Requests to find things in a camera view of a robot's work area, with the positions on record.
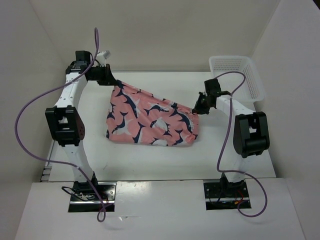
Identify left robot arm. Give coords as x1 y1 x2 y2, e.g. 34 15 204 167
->
45 50 117 200

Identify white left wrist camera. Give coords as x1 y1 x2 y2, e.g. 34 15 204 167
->
95 50 111 67

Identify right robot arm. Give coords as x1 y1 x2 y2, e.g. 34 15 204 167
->
192 78 270 197

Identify white plastic basket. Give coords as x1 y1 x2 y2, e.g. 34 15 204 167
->
208 55 265 103

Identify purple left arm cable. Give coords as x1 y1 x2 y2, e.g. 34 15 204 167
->
14 27 111 223

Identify pink shark print shorts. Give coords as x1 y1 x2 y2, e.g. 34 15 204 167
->
106 80 199 147

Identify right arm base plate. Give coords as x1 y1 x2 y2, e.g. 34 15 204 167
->
203 180 252 211

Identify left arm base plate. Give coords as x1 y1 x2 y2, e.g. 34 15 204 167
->
61 182 117 213

